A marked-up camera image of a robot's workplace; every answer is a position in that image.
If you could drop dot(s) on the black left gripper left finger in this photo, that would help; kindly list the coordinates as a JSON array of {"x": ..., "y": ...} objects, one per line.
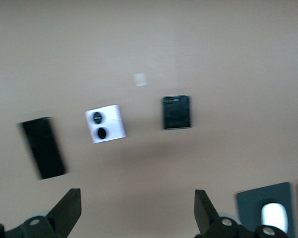
[{"x": 64, "y": 210}]

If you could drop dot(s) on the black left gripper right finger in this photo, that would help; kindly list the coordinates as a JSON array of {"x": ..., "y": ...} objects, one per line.
[{"x": 206, "y": 213}]

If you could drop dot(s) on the long black phone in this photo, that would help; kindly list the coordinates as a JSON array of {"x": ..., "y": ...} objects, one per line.
[{"x": 43, "y": 148}]

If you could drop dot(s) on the dark flip phone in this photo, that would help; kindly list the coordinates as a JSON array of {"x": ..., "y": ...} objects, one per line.
[{"x": 176, "y": 114}]

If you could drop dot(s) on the black mouse pad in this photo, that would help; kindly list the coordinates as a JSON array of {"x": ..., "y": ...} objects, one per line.
[{"x": 248, "y": 205}]

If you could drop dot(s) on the white computer mouse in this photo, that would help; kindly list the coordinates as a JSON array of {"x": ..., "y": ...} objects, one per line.
[{"x": 273, "y": 215}]

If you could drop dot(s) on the small tape patch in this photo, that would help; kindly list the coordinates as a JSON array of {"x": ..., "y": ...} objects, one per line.
[{"x": 140, "y": 79}]

